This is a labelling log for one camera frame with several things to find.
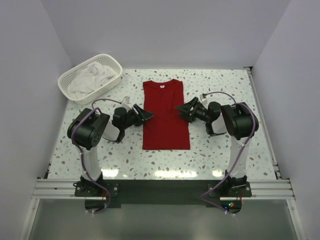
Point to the red t shirt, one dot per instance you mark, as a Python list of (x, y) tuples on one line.
[(165, 130)]

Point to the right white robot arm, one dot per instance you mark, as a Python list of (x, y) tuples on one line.
[(236, 120)]

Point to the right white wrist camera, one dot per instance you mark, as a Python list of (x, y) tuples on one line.
[(203, 99)]

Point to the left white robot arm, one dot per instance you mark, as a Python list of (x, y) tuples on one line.
[(91, 125)]

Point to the white plastic laundry basket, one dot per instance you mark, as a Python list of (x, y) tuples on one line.
[(65, 79)]

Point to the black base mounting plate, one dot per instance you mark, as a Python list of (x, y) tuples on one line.
[(112, 193)]

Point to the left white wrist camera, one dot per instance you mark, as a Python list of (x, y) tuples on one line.
[(126, 103)]

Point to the white cloth in basket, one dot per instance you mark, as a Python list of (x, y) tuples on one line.
[(91, 78)]

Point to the aluminium front rail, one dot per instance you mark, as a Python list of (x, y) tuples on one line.
[(261, 189)]

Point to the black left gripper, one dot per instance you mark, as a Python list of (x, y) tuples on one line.
[(137, 115)]

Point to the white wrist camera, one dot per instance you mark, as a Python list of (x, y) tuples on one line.
[(203, 99), (126, 103)]

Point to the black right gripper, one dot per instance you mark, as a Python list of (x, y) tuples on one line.
[(193, 111)]

